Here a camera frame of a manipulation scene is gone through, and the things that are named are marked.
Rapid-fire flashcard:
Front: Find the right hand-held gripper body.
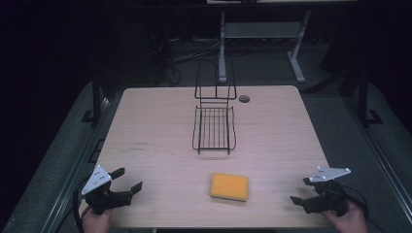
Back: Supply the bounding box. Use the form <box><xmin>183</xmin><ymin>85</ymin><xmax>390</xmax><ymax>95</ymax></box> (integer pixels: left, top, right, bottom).
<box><xmin>302</xmin><ymin>166</ymin><xmax>353</xmax><ymax>217</ymax></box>

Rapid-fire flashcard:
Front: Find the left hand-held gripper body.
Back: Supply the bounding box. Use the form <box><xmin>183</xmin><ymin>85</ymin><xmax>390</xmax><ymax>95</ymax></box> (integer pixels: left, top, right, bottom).
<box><xmin>81</xmin><ymin>164</ymin><xmax>134</xmax><ymax>216</ymax></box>

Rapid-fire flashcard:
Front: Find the yellow sponge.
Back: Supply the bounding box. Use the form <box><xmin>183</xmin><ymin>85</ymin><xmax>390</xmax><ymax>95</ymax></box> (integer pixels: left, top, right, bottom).
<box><xmin>209</xmin><ymin>172</ymin><xmax>250</xmax><ymax>203</ymax></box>

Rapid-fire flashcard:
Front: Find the black wire rack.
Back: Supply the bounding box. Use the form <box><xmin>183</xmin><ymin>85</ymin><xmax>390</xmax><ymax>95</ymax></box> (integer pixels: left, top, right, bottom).
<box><xmin>191</xmin><ymin>57</ymin><xmax>238</xmax><ymax>156</ymax></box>

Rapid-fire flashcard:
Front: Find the person's right hand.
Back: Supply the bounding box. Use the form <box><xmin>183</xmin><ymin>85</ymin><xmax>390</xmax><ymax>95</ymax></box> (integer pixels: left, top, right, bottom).
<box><xmin>322</xmin><ymin>199</ymin><xmax>369</xmax><ymax>233</ymax></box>

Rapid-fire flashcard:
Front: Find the person's left hand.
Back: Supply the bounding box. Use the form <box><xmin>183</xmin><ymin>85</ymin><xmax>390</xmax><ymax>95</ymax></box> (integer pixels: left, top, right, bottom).
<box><xmin>81</xmin><ymin>207</ymin><xmax>115</xmax><ymax>233</ymax></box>

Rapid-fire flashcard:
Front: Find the grey metal stand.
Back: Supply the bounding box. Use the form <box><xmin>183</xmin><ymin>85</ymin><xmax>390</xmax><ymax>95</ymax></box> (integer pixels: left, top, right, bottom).
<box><xmin>218</xmin><ymin>9</ymin><xmax>313</xmax><ymax>84</ymax></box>

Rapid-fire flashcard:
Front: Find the aluminium frame rail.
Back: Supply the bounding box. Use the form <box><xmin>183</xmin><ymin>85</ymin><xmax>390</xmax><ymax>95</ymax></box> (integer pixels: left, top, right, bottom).
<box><xmin>341</xmin><ymin>95</ymin><xmax>412</xmax><ymax>216</ymax></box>
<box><xmin>40</xmin><ymin>96</ymin><xmax>113</xmax><ymax>233</ymax></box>

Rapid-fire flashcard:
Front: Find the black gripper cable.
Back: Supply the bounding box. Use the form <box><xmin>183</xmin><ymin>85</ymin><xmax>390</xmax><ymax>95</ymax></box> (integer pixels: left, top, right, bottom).
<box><xmin>341</xmin><ymin>183</ymin><xmax>390</xmax><ymax>233</ymax></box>
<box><xmin>72</xmin><ymin>176</ymin><xmax>95</xmax><ymax>233</ymax></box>

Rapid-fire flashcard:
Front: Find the black frame post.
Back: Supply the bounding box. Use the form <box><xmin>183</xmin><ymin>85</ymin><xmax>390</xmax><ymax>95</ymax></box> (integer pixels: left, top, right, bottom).
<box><xmin>357</xmin><ymin>68</ymin><xmax>385</xmax><ymax>128</ymax></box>
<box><xmin>80</xmin><ymin>71</ymin><xmax>103</xmax><ymax>124</ymax></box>

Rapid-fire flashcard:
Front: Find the floor cable bundle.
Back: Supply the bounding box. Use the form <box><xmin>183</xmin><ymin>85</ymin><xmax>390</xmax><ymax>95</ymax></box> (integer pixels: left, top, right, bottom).
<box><xmin>148</xmin><ymin>34</ymin><xmax>222</xmax><ymax>87</ymax></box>

